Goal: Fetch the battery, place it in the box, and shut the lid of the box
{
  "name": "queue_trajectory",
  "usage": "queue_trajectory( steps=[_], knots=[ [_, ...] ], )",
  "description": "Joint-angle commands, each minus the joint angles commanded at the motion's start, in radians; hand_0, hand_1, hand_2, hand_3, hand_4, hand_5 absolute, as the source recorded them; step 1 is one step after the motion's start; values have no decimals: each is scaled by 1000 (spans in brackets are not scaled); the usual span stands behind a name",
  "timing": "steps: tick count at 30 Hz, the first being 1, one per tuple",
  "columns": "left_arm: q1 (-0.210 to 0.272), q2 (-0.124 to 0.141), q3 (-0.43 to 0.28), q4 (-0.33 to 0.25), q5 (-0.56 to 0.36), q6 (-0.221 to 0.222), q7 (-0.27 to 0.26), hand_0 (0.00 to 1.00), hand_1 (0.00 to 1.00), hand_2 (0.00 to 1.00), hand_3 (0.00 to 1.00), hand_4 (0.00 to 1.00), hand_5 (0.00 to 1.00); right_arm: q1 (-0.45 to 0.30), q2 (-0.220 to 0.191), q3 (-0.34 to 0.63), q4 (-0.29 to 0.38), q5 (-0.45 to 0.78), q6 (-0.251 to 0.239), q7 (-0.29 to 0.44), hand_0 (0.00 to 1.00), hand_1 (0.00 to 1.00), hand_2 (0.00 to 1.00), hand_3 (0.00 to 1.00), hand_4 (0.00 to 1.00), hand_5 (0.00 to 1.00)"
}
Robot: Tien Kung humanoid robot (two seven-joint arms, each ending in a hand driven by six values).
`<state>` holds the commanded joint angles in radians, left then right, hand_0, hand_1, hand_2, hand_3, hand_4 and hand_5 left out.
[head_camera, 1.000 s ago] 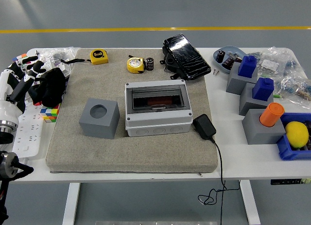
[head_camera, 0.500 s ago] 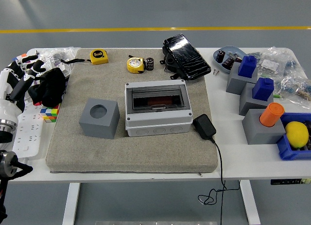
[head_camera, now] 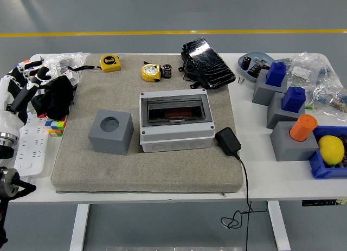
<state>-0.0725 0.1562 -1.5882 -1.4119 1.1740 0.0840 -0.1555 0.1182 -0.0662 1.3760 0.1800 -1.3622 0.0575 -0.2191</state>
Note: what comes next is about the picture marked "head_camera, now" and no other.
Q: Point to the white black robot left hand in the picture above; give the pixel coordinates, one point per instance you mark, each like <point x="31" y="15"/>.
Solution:
<point x="8" y="121"/>

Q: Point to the grey junction box clear lid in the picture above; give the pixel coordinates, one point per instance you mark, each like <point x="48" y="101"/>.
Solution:
<point x="176" y="140"/>

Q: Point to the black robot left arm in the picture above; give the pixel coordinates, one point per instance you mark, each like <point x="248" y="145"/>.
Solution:
<point x="9" y="181"/>

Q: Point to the white power strip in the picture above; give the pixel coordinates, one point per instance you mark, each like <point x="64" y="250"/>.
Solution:
<point x="32" y="150"/>

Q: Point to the small colourful puzzle cube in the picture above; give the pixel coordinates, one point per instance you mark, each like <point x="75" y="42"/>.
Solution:
<point x="55" y="126"/>

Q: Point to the black cloth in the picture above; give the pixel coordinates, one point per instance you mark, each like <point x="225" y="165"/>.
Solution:
<point x="54" y="96"/>

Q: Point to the white printed pack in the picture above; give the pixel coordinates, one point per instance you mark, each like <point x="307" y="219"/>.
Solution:
<point x="71" y="77"/>

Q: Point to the clear bag of small parts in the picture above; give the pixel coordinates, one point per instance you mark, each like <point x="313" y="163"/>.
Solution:
<point x="63" y="60"/>

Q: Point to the grey block with round hole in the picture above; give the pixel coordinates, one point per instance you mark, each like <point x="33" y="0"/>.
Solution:
<point x="114" y="142"/>

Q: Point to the white table leg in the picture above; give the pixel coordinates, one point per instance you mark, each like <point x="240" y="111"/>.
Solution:
<point x="79" y="229"/>
<point x="280" y="226"/>

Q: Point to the yellow tape measure white face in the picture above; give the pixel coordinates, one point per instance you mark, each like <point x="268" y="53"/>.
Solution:
<point x="149" y="72"/>

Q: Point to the grey-brown mat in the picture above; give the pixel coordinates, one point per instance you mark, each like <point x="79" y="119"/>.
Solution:
<point x="151" y="169"/>

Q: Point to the black capacitor red print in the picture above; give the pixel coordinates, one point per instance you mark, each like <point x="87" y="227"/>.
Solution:
<point x="167" y="71"/>

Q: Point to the black glossy case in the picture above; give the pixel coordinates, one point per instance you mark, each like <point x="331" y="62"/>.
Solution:
<point x="208" y="64"/>

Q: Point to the black power adapter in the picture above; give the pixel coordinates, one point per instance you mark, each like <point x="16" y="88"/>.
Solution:
<point x="227" y="141"/>

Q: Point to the brown capacitor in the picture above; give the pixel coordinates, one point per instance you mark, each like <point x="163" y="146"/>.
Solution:
<point x="254" y="70"/>

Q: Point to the grey block holder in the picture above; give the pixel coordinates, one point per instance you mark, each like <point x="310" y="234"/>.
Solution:
<point x="287" y="150"/>
<point x="261" y="93"/>
<point x="275" y="112"/>

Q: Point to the blue-grey oval tray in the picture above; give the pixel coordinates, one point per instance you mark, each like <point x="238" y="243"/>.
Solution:
<point x="260" y="56"/>

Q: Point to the blue plastic block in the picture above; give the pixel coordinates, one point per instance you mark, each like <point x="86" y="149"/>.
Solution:
<point x="293" y="99"/>
<point x="276" y="74"/>

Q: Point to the small green part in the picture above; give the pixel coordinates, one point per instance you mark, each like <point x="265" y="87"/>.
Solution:
<point x="309" y="107"/>

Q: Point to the clear bag of resistors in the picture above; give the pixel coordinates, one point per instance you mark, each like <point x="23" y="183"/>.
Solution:
<point x="329" y="99"/>
<point x="306" y="69"/>

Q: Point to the blue plastic bin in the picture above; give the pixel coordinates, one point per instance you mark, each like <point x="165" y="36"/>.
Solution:
<point x="320" y="169"/>

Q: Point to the black table control panel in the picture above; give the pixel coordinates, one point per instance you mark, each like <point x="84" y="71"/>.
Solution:
<point x="320" y="202"/>

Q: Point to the yellow lemon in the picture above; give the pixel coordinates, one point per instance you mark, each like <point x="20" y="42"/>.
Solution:
<point x="330" y="149"/>

